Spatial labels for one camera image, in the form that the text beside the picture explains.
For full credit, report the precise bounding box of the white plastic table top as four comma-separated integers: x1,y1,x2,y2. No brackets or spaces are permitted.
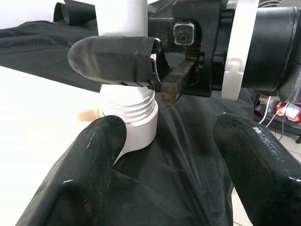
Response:
0,65,158,226

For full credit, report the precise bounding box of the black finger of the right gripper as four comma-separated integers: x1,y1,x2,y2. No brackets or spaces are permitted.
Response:
67,36,163,91

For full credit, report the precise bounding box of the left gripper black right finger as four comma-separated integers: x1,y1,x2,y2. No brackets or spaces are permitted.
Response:
213,113,301,226

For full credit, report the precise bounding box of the white cable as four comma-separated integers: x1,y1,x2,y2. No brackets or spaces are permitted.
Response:
258,96,273,124

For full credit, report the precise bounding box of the black shelf frame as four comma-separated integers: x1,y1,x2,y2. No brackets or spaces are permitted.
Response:
272,115,301,144

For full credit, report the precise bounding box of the white plastic table leg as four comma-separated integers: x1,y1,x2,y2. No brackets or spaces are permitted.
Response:
93,0,157,124

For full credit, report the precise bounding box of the black nylon cloth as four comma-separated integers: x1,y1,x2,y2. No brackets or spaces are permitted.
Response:
0,0,259,226

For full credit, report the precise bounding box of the red round power socket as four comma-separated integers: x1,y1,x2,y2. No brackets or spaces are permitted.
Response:
274,101,301,124

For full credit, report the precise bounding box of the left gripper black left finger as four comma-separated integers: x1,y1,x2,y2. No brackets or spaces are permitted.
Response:
15,115,127,226

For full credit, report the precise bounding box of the white power adapter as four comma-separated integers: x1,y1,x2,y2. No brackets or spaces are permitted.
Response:
283,103,301,117

